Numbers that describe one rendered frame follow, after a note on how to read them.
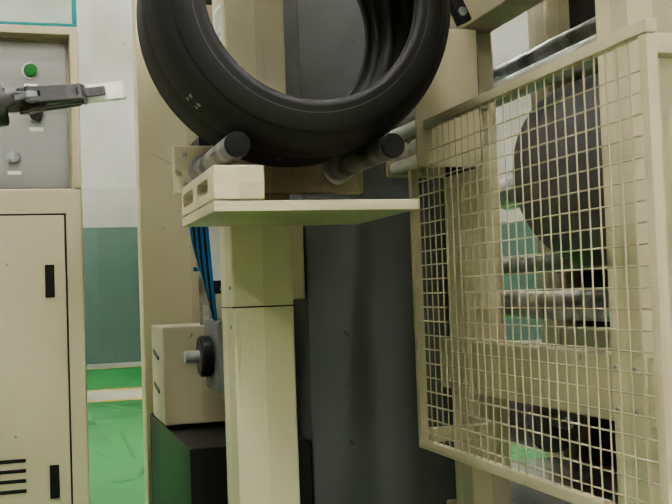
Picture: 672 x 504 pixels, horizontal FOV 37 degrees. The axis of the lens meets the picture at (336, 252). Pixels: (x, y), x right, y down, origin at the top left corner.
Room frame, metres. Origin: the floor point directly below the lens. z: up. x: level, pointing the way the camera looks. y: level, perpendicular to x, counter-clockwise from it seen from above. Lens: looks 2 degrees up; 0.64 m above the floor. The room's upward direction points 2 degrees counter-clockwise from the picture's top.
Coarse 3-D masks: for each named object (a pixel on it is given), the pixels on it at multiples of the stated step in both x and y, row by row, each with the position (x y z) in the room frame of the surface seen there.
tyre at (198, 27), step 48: (144, 0) 1.72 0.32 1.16; (192, 0) 1.66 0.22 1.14; (384, 0) 2.04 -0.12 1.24; (432, 0) 1.79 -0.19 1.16; (144, 48) 1.82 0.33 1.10; (192, 48) 1.66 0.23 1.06; (384, 48) 2.04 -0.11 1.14; (432, 48) 1.79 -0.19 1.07; (240, 96) 1.69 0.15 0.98; (288, 96) 1.70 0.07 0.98; (384, 96) 1.76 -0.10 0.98; (288, 144) 1.74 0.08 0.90; (336, 144) 1.77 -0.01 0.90
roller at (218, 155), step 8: (232, 136) 1.69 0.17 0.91; (240, 136) 1.69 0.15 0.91; (216, 144) 1.78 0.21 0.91; (224, 144) 1.69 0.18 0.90; (232, 144) 1.69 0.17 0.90; (240, 144) 1.69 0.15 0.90; (248, 144) 1.70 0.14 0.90; (208, 152) 1.85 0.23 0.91; (216, 152) 1.76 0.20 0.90; (224, 152) 1.71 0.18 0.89; (232, 152) 1.69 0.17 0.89; (240, 152) 1.69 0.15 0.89; (200, 160) 1.93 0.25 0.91; (208, 160) 1.84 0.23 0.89; (216, 160) 1.79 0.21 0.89; (224, 160) 1.75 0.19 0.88; (232, 160) 1.73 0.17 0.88; (200, 168) 1.93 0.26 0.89; (208, 168) 1.88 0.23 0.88
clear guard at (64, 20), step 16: (0, 0) 2.25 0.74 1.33; (16, 0) 2.26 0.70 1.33; (32, 0) 2.27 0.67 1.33; (48, 0) 2.28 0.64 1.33; (64, 0) 2.29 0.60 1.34; (0, 16) 2.25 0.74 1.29; (16, 16) 2.26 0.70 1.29; (32, 16) 2.27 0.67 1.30; (48, 16) 2.28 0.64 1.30; (64, 16) 2.29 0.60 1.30
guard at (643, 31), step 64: (576, 64) 1.54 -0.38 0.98; (640, 64) 1.36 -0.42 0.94; (448, 128) 2.00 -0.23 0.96; (512, 128) 1.75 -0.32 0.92; (576, 192) 1.55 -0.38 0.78; (448, 256) 2.03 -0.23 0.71; (512, 256) 1.77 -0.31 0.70; (512, 320) 1.77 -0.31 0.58; (640, 320) 1.40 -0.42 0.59; (576, 384) 1.57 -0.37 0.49; (448, 448) 2.06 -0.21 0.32
